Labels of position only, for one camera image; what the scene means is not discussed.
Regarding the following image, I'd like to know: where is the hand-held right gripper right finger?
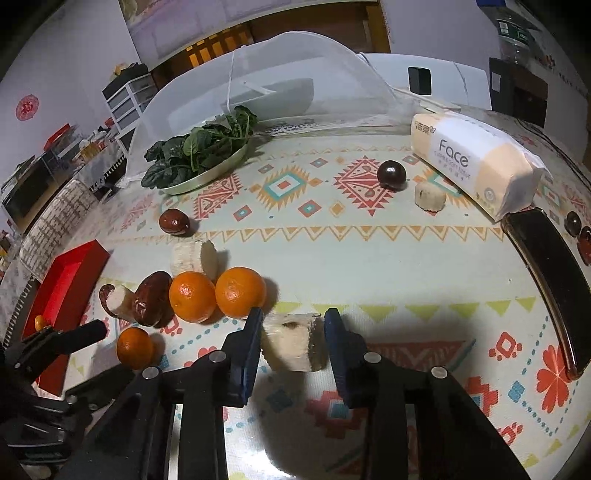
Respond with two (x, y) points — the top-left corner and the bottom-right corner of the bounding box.
(323, 308), (532, 480)

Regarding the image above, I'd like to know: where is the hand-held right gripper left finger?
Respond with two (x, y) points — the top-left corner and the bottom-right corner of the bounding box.
(60, 307), (265, 480)

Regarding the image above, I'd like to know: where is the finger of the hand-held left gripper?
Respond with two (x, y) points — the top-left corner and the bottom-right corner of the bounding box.
(65, 367), (139, 409)
(18, 320), (108, 367)

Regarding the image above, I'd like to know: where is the large peeled banana piece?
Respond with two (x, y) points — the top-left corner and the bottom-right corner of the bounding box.
(262, 313), (328, 372)

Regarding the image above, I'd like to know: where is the large orange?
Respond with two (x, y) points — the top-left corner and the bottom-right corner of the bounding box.
(215, 267), (267, 319)
(169, 271), (218, 324)

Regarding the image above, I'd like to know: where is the banana piece with dark peel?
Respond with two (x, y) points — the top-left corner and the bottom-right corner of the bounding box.
(99, 284), (137, 319)

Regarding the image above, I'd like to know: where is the red box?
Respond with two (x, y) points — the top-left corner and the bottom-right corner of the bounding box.
(21, 240), (112, 398)

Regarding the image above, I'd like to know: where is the large red jujube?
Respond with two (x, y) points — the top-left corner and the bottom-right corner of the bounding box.
(133, 271), (174, 326)

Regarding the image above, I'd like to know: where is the dark round fruit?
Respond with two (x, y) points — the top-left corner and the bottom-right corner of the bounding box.
(377, 160), (408, 191)

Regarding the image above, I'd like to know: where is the patterned chair cover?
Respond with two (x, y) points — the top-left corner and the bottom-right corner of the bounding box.
(21, 178), (100, 278)

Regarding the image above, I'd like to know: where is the black microwave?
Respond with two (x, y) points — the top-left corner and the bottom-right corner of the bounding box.
(2, 152), (56, 222)

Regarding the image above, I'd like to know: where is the pale green plate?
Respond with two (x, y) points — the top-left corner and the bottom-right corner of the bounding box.
(159, 138), (250, 195)

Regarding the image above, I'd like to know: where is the plate of green spinach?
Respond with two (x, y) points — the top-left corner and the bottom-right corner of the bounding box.
(141, 105), (258, 189)

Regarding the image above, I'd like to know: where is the black smartphone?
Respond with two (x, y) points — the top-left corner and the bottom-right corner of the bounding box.
(502, 208), (587, 381)

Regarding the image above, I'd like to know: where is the tissue pack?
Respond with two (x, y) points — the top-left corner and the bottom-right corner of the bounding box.
(411, 112), (552, 220)

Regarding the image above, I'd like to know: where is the plastic drawer unit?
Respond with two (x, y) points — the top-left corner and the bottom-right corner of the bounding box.
(102, 69), (155, 139)

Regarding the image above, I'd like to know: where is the white mesh food cover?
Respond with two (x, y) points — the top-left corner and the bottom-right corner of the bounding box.
(117, 31), (411, 185)

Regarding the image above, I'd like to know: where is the white appliance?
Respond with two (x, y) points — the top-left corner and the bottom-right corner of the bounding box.
(365, 53), (492, 112)

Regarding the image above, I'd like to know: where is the black box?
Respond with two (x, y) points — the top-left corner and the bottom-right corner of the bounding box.
(489, 58), (548, 125)

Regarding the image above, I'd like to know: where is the clear water bottle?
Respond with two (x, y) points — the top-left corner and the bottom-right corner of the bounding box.
(492, 14), (532, 65)

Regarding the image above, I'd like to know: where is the round red wall decoration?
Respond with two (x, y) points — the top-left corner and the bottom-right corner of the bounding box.
(15, 95), (40, 121)

